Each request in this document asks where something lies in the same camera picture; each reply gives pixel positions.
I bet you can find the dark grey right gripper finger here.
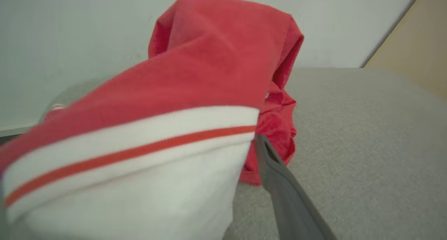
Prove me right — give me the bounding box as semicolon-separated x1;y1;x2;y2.
254;134;338;240

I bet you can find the red and white garment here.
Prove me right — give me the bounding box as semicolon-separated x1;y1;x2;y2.
0;0;304;240

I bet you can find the grey fabric sofa seat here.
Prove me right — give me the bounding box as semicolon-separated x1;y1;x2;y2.
39;68;447;240

